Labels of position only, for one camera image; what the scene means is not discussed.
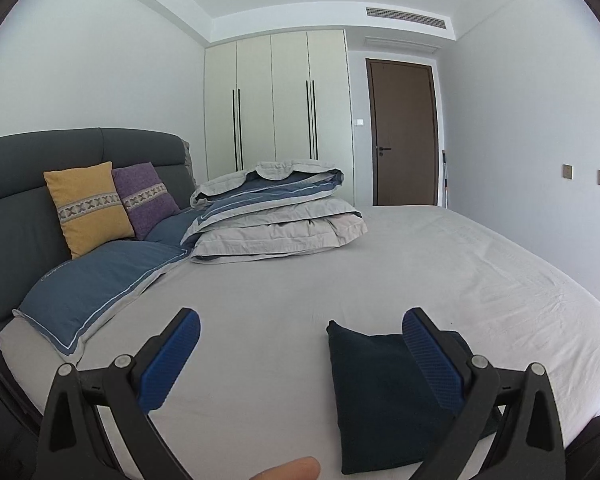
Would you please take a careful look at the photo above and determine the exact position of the grey padded headboard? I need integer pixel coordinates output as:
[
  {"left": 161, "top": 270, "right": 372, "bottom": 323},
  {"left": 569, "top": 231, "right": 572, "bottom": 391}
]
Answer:
[{"left": 0, "top": 127, "right": 196, "bottom": 323}]

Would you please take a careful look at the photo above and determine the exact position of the dark green sweater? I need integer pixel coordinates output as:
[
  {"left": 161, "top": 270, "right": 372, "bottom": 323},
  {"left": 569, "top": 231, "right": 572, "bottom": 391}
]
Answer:
[{"left": 326, "top": 320, "right": 503, "bottom": 476}]

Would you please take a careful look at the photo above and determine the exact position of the large blue pillow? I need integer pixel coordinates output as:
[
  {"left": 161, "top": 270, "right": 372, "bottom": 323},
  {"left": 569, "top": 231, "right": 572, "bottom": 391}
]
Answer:
[{"left": 12, "top": 240, "right": 190, "bottom": 363}]

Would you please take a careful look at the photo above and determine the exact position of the thin stick beside door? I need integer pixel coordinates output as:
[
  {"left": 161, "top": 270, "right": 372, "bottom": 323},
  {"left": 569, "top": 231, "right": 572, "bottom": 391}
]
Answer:
[{"left": 440, "top": 150, "right": 451, "bottom": 209}]

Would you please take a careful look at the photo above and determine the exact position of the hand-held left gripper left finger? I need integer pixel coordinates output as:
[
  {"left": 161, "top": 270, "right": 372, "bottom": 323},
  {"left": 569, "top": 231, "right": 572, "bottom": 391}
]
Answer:
[{"left": 39, "top": 307, "right": 202, "bottom": 480}]

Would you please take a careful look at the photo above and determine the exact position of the folded grey blue duvet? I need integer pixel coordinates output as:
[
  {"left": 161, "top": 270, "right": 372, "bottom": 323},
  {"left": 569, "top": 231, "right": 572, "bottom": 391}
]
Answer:
[{"left": 181, "top": 159, "right": 368, "bottom": 264}]

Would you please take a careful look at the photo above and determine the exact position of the narrow white air slot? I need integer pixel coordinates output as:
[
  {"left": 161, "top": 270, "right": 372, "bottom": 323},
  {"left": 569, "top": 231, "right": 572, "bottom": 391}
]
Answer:
[{"left": 363, "top": 36, "right": 441, "bottom": 52}]

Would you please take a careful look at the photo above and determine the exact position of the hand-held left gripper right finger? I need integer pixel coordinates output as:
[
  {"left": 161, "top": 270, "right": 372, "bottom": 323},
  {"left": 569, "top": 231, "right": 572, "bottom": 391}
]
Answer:
[{"left": 401, "top": 307, "right": 567, "bottom": 480}]

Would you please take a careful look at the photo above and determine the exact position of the air vent grille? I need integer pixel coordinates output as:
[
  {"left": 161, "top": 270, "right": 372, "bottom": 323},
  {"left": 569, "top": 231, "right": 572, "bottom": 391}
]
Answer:
[{"left": 366, "top": 6, "right": 447, "bottom": 30}]

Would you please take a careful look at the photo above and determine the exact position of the purple cushion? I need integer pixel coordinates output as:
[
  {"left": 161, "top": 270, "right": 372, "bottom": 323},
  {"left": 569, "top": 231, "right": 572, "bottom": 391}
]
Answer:
[{"left": 111, "top": 162, "right": 181, "bottom": 241}]

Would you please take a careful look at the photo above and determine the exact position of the small blue pillow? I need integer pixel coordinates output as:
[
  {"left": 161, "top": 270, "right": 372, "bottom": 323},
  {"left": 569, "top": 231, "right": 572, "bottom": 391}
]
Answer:
[{"left": 145, "top": 207, "right": 206, "bottom": 247}]

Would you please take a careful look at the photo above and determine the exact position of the yellow cushion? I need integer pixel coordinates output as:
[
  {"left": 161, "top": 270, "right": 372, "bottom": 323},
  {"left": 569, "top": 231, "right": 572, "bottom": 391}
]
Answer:
[{"left": 43, "top": 161, "right": 136, "bottom": 260}]

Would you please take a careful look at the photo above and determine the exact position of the cream wardrobe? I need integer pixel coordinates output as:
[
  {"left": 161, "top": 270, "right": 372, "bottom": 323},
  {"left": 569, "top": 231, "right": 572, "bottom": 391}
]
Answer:
[{"left": 204, "top": 30, "right": 355, "bottom": 208}]

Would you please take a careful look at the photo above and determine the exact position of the brown door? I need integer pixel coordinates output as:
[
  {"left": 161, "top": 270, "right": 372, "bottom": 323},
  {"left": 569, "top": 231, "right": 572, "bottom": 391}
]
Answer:
[{"left": 365, "top": 58, "right": 440, "bottom": 207}]

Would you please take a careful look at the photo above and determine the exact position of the person's left hand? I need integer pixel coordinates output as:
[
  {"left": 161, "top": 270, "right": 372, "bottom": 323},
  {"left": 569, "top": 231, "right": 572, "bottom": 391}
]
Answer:
[{"left": 240, "top": 456, "right": 322, "bottom": 480}]

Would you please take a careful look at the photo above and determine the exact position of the bed with grey sheet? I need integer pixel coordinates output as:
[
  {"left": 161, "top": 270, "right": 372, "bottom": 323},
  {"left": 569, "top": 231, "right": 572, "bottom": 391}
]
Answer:
[{"left": 0, "top": 205, "right": 600, "bottom": 480}]

